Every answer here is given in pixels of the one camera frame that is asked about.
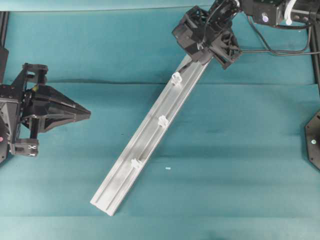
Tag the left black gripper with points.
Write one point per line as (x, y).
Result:
(18, 130)

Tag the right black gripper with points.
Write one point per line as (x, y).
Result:
(208, 34)

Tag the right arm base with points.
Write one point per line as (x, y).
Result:
(312, 137)

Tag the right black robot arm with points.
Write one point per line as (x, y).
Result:
(281, 13)

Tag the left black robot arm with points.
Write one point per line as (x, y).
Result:
(28, 107)

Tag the silver aluminium rail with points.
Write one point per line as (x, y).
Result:
(145, 140)

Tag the left black frame post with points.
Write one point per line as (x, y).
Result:
(4, 18)

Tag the black frame post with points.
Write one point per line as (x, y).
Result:
(315, 47)
(4, 18)

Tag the right black frame post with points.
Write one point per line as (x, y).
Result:
(315, 47)

